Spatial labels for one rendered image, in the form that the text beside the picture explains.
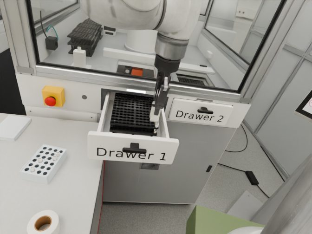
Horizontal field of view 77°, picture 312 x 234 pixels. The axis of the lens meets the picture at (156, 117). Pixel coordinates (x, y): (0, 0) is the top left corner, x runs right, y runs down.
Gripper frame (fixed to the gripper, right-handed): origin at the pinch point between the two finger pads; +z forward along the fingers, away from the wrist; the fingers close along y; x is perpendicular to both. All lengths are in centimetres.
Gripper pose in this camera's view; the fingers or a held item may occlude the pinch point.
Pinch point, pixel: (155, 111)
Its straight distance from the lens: 68.5
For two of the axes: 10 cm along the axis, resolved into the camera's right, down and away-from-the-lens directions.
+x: -9.8, -1.1, -1.7
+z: -1.9, 7.9, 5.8
